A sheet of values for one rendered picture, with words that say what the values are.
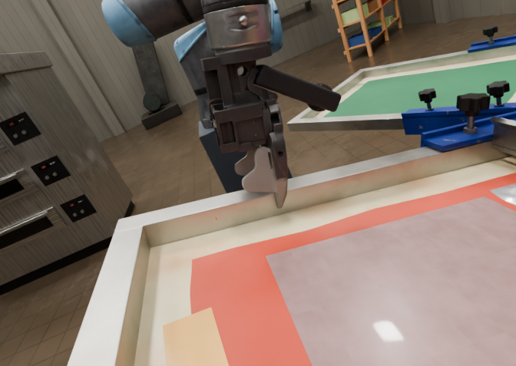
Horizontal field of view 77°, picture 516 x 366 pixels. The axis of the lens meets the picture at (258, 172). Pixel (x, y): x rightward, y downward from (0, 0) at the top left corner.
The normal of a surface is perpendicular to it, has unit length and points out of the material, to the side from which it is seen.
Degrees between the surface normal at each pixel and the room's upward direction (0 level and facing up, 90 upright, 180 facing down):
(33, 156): 90
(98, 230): 90
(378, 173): 90
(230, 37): 85
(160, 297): 13
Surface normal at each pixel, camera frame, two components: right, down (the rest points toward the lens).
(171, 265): -0.15, -0.91
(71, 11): 0.18, 0.36
